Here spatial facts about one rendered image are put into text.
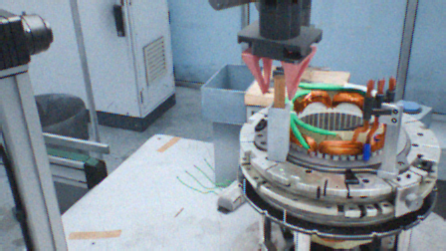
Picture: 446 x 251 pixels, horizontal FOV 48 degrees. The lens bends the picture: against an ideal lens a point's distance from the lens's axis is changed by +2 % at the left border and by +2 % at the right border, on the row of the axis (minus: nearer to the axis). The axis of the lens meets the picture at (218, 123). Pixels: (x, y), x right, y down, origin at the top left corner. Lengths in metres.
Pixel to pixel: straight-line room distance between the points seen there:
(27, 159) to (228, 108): 0.70
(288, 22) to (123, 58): 2.48
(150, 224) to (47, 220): 0.66
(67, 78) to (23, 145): 2.96
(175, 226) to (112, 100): 2.18
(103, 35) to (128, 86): 0.34
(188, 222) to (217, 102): 0.29
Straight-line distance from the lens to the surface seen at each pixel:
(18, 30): 0.44
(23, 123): 0.47
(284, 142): 0.75
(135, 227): 1.17
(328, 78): 1.17
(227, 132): 1.17
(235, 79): 1.27
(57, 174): 1.58
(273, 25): 0.66
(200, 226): 1.14
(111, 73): 3.18
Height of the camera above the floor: 1.49
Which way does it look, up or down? 27 degrees down
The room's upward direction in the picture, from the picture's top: 2 degrees counter-clockwise
